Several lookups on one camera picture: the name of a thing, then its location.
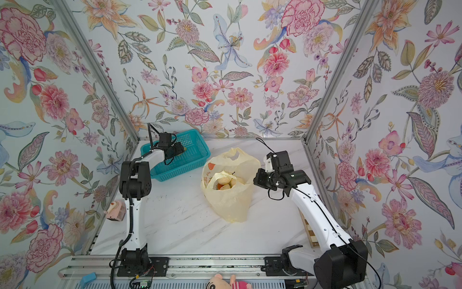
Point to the green circuit board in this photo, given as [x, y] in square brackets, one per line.
[140, 284]

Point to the teal plastic basket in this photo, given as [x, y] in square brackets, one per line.
[195, 156]

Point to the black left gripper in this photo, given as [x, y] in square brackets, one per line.
[178, 148]

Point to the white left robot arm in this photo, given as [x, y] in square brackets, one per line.
[135, 185]

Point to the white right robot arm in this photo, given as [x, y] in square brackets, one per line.
[342, 261]

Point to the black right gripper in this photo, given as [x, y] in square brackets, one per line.
[260, 182]

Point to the yellow plastic bag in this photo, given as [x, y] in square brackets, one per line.
[233, 204]

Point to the blue block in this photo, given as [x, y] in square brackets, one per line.
[87, 279]

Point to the metal base rail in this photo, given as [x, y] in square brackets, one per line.
[185, 272]

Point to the pink plush toy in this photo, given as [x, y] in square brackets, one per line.
[218, 282]

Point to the wooden chessboard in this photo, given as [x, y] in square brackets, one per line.
[310, 233]

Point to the pink toy figure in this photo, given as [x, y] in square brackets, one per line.
[116, 211]

